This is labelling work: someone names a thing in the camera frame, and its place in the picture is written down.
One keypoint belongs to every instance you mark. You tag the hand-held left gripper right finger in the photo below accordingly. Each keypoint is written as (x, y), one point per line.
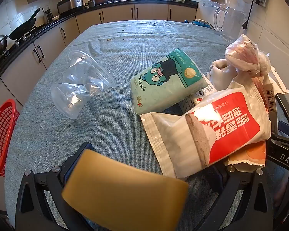
(219, 180)

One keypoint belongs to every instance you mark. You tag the clear glass pitcher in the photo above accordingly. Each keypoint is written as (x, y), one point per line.
(231, 22)

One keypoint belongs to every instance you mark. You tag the wall socket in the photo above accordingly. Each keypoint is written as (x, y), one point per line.
(263, 0)

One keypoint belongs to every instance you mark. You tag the clear plastic bag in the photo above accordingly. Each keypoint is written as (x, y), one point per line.
(245, 55)

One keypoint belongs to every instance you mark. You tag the teal tissue pack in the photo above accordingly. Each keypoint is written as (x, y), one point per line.
(163, 86)

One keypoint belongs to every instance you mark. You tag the black gas stove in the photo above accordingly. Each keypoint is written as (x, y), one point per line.
(19, 38)

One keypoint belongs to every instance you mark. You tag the black wok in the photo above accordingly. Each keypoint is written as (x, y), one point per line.
(23, 27)

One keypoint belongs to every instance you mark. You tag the steel rice cooker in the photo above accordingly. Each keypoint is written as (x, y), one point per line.
(71, 3)

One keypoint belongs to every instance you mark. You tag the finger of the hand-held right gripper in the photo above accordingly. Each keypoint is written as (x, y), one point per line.
(285, 108)
(281, 154)

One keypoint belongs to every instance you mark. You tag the clear plastic cup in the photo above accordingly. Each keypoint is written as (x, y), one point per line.
(79, 84)

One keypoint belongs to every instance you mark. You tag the beige crumpled bag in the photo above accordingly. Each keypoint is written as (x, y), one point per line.
(221, 74)

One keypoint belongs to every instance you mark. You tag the blue plastic bag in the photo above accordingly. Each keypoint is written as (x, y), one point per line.
(200, 23)

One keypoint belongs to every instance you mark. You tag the white green medicine box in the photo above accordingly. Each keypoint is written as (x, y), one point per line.
(195, 98)

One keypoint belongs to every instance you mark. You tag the red plastic basket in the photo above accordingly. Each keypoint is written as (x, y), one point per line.
(2, 137)

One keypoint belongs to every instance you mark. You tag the yellow sponge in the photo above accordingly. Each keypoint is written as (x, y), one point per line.
(125, 195)

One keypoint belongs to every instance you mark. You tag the clear wrapper with barcode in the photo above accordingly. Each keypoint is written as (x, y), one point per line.
(267, 96)

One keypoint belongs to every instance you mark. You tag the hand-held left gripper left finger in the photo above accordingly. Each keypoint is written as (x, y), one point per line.
(72, 166)

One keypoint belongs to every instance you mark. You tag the orange white paper bag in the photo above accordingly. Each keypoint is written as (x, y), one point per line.
(250, 156)

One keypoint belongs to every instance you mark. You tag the steel kettle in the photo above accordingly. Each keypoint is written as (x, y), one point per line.
(47, 15)

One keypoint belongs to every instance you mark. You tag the black kitchen countertop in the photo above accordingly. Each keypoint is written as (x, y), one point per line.
(69, 15)

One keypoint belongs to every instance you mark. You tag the beige lower kitchen cabinets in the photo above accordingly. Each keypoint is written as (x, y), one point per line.
(21, 69)

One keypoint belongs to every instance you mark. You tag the white red snack bag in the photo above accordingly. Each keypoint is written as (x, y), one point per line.
(207, 134)

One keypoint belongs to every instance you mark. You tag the grey blue tablecloth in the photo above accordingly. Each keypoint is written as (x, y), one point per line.
(115, 130)

